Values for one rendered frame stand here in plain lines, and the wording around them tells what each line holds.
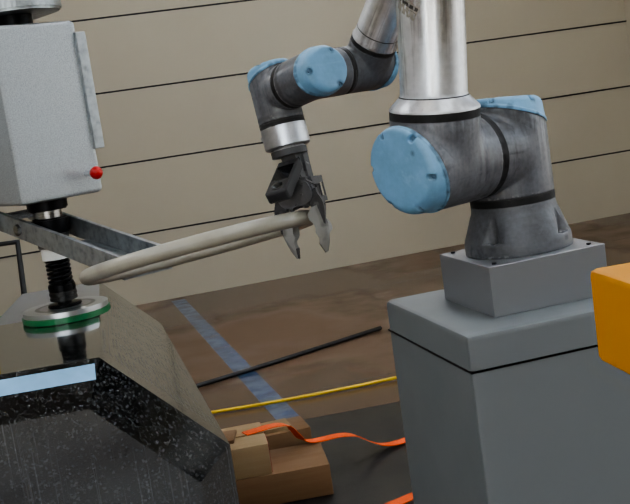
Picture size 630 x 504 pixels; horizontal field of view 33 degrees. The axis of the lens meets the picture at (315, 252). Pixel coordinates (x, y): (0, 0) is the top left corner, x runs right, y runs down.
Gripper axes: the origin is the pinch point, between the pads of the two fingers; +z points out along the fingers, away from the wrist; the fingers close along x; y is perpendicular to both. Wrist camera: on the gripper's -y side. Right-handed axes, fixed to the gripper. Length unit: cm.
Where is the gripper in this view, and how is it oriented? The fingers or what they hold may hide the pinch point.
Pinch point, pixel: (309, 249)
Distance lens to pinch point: 203.7
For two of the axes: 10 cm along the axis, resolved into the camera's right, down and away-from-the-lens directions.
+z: 2.5, 9.7, 0.1
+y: 3.5, -1.0, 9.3
